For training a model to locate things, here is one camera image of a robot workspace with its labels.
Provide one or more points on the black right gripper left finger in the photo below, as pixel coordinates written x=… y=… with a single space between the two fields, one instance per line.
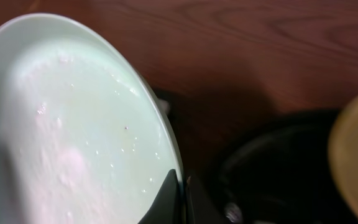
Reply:
x=166 y=207

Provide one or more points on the round black tray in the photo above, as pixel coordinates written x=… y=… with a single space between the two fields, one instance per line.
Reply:
x=279 y=173

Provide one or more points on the light blue plate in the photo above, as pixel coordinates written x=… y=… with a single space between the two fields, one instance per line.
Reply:
x=83 y=138

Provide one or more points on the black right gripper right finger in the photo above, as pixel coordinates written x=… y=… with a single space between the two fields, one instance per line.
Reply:
x=199 y=207

